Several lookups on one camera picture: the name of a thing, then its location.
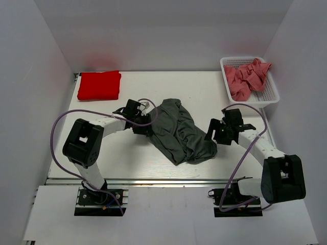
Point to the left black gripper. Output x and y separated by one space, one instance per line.
146 129

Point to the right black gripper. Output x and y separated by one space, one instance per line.
214 124

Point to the dark grey t-shirt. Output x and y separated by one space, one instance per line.
176 135

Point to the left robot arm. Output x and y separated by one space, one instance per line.
82 147

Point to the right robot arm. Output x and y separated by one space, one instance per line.
282 178

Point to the crumpled pink t-shirt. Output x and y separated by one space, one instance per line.
245 79

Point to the white plastic basket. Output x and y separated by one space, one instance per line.
258 99

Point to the folded red t-shirt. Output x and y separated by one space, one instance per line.
99 86

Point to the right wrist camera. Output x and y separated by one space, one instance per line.
232 117

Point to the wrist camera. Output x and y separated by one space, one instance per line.
132 107
232 117

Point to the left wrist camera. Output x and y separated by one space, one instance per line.
132 107

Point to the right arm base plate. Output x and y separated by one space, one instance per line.
232 198

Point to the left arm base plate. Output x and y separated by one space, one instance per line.
91 204

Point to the aluminium table rail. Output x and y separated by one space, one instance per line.
189 182

